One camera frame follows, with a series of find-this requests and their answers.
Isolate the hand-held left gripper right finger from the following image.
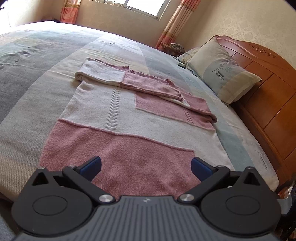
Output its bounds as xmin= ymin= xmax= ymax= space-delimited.
xmin=177 ymin=156 xmax=266 ymax=205

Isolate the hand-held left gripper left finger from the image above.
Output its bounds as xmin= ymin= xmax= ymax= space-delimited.
xmin=30 ymin=156 xmax=115 ymax=205

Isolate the pink and white knit sweater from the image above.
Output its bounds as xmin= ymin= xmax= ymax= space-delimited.
xmin=38 ymin=58 xmax=219 ymax=197

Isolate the wooden headboard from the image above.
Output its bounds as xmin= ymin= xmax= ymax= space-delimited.
xmin=211 ymin=35 xmax=296 ymax=193

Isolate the large floral pillow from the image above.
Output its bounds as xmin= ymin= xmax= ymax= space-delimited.
xmin=186 ymin=38 xmax=263 ymax=105

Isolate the patchwork bed sheet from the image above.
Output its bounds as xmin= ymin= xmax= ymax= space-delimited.
xmin=0 ymin=20 xmax=280 ymax=232

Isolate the small pale pillow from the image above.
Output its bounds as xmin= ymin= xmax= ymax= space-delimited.
xmin=177 ymin=47 xmax=201 ymax=64

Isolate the wooden nightstand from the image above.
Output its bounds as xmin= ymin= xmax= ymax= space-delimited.
xmin=158 ymin=42 xmax=176 ymax=55

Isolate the orange striped curtain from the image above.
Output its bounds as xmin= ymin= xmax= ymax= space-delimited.
xmin=154 ymin=0 xmax=201 ymax=50
xmin=60 ymin=0 xmax=82 ymax=25

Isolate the window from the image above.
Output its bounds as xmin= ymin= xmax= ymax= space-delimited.
xmin=89 ymin=0 xmax=171 ymax=22

